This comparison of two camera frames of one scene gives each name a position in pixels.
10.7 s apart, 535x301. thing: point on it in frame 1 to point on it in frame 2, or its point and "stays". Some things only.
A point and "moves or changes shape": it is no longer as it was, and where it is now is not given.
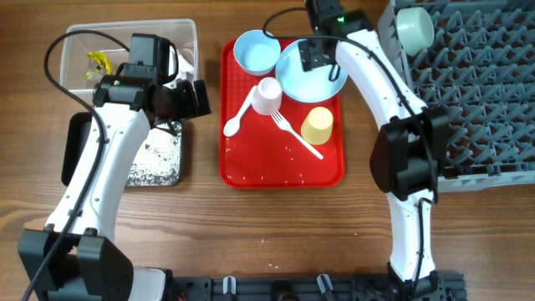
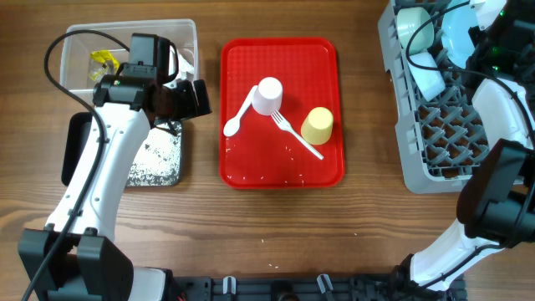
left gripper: [185, 89] stays
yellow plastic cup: [317, 126] stays
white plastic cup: [267, 99] stays
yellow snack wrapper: [100, 58] moves or changes shape
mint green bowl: [415, 29] stays
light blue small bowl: [256, 53] to [429, 81]
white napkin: [184, 67] stays
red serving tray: [264, 156] stays
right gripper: [310, 58] to [476, 39]
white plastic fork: [285, 125] stays
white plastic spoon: [231, 124] stays
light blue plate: [311, 86] to [456, 41]
